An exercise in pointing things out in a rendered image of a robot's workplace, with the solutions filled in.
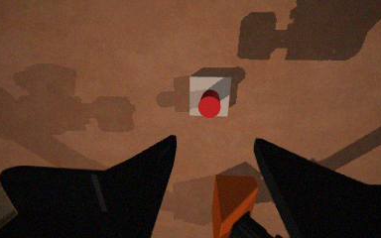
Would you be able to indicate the dark red cylinder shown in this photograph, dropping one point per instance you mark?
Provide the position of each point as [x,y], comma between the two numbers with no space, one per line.
[209,105]

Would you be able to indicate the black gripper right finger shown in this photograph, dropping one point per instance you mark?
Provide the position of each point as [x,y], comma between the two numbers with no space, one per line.
[317,202]

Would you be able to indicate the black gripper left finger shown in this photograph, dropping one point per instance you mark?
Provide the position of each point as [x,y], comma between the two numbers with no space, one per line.
[125,199]

